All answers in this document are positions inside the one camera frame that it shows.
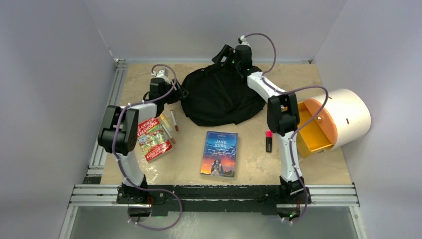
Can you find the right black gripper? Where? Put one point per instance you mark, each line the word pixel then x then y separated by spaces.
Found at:
pixel 228 52

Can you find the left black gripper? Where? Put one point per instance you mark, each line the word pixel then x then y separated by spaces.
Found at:
pixel 178 94

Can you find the black student backpack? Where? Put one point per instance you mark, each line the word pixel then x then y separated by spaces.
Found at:
pixel 218 96

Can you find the Jane Eyre blue book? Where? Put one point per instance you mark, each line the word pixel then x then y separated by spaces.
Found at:
pixel 219 157

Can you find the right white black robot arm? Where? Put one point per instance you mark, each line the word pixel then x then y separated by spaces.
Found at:
pixel 283 117

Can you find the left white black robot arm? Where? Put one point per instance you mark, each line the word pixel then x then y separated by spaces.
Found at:
pixel 118 136

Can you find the white red-capped marker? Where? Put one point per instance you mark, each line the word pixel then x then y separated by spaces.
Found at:
pixel 174 120

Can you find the white brown-tipped pen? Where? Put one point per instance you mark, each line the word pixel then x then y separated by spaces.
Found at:
pixel 168 133

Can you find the red Treehouse book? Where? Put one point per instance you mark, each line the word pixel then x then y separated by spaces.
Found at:
pixel 153 140

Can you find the pink black highlighter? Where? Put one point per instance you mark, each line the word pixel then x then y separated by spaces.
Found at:
pixel 268 141

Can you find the white cylinder orange drawer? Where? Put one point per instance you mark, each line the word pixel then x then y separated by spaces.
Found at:
pixel 344 118

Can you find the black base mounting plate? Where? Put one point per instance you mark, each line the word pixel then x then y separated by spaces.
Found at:
pixel 264 199

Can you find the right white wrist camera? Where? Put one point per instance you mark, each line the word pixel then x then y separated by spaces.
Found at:
pixel 242 40

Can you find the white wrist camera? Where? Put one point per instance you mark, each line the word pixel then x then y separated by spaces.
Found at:
pixel 242 40
pixel 163 74

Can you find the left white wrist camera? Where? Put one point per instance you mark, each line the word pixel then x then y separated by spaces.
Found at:
pixel 163 74

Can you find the aluminium frame rails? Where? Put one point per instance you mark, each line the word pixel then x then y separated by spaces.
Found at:
pixel 96 195

